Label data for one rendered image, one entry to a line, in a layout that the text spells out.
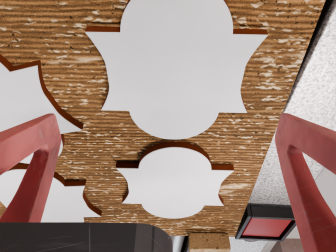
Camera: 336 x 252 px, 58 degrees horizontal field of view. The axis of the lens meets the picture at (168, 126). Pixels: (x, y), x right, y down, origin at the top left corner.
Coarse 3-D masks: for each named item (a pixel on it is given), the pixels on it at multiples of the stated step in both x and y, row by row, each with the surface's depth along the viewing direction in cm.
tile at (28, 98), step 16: (0, 64) 23; (32, 64) 23; (0, 80) 24; (16, 80) 24; (32, 80) 24; (0, 96) 25; (16, 96) 25; (32, 96) 25; (48, 96) 25; (0, 112) 26; (16, 112) 26; (32, 112) 26; (48, 112) 26; (64, 112) 27; (0, 128) 28; (64, 128) 28; (80, 128) 28
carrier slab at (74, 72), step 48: (0, 0) 20; (48, 0) 20; (96, 0) 20; (240, 0) 20; (288, 0) 20; (0, 48) 23; (48, 48) 23; (96, 48) 23; (288, 48) 22; (96, 96) 26; (96, 144) 30; (144, 144) 30; (240, 144) 30; (96, 192) 37; (240, 192) 36
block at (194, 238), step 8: (192, 232) 44; (200, 232) 44; (208, 232) 44; (216, 232) 44; (192, 240) 43; (200, 240) 43; (208, 240) 43; (216, 240) 43; (224, 240) 43; (192, 248) 43; (200, 248) 43; (208, 248) 43; (216, 248) 43; (224, 248) 43
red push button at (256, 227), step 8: (248, 224) 44; (256, 224) 44; (264, 224) 44; (272, 224) 44; (280, 224) 44; (248, 232) 46; (256, 232) 46; (264, 232) 46; (272, 232) 46; (280, 232) 46
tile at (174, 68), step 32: (128, 0) 20; (160, 0) 19; (192, 0) 19; (224, 0) 19; (96, 32) 21; (128, 32) 21; (160, 32) 21; (192, 32) 21; (224, 32) 21; (256, 32) 21; (128, 64) 23; (160, 64) 22; (192, 64) 22; (224, 64) 22; (128, 96) 25; (160, 96) 25; (192, 96) 25; (224, 96) 25; (160, 128) 27; (192, 128) 27
